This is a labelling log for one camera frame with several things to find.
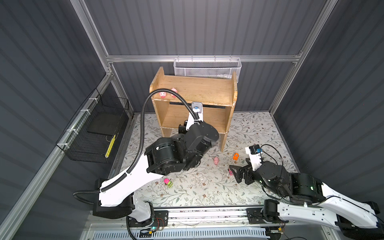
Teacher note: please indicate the white vented cover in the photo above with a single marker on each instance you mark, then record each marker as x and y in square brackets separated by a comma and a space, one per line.
[204, 233]

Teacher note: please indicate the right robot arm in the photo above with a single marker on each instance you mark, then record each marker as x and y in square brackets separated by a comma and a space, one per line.
[301, 197]

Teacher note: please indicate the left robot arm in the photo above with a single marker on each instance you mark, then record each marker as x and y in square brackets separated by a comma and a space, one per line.
[115, 198]

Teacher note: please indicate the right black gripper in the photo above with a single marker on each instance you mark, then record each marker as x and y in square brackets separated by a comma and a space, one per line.
[246, 170]

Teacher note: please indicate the yellow corn toy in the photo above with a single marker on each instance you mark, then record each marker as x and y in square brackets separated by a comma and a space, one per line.
[110, 147]

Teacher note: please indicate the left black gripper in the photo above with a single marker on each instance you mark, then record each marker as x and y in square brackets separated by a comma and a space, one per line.
[180, 129]

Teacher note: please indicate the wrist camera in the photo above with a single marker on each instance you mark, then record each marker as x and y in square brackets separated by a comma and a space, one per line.
[255, 155]
[197, 108]

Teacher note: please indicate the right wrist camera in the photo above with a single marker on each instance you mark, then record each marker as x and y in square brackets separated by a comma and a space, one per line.
[255, 155]

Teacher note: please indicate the white wire mesh basket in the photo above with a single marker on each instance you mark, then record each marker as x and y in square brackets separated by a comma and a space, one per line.
[218, 68]

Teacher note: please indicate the orange toy car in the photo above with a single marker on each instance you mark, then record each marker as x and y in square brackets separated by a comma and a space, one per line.
[236, 156]

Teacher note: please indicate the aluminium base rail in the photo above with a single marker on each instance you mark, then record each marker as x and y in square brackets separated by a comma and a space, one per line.
[215, 217]

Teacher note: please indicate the black wire basket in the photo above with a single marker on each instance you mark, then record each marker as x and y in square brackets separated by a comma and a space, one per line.
[87, 138]

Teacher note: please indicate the pink pig toy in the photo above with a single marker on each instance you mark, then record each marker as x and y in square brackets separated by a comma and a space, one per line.
[163, 94]
[216, 161]
[174, 92]

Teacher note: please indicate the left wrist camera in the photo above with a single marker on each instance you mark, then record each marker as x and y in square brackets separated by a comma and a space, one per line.
[197, 108]

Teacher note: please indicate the wooden two-tier shelf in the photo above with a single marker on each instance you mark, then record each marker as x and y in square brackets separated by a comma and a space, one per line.
[218, 96]

